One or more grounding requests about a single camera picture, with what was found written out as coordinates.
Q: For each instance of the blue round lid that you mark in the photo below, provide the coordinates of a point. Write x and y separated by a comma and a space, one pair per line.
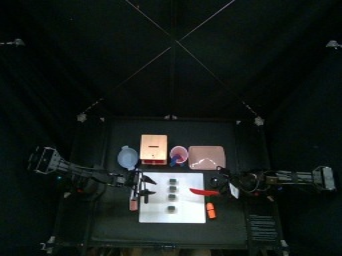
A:
127, 158

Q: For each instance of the pink toy sausage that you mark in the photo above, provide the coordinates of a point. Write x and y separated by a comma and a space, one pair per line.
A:
134, 204

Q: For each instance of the pink square plate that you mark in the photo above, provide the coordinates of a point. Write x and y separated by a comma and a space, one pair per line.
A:
206, 157

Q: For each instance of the white cutting board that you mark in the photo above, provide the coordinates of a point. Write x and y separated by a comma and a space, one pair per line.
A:
178, 213

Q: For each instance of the wooden box with red base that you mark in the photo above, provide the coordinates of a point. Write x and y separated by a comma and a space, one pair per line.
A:
154, 149

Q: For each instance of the small dark cube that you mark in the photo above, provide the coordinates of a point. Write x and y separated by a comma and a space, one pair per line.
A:
172, 181
172, 189

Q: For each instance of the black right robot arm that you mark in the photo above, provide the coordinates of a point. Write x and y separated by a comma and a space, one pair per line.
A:
294, 177

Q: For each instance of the blue toy utensil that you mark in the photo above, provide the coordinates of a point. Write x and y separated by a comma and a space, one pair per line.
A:
176, 160

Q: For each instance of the silver frame clamp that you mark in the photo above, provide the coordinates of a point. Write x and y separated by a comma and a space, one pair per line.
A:
170, 117
81, 116
333, 44
258, 120

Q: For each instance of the pink cup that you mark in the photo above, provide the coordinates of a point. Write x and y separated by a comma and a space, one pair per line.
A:
179, 152

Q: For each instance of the orange toy carrot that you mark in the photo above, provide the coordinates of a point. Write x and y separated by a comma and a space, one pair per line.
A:
211, 210

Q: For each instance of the white printed label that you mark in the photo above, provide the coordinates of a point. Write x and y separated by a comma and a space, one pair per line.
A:
262, 226

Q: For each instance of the white paper tag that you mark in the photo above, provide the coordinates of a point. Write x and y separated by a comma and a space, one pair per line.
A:
234, 190

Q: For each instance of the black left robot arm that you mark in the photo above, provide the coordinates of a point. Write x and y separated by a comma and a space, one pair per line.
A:
67, 165

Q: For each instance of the red toy knife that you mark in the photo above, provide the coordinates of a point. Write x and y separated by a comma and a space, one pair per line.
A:
203, 192

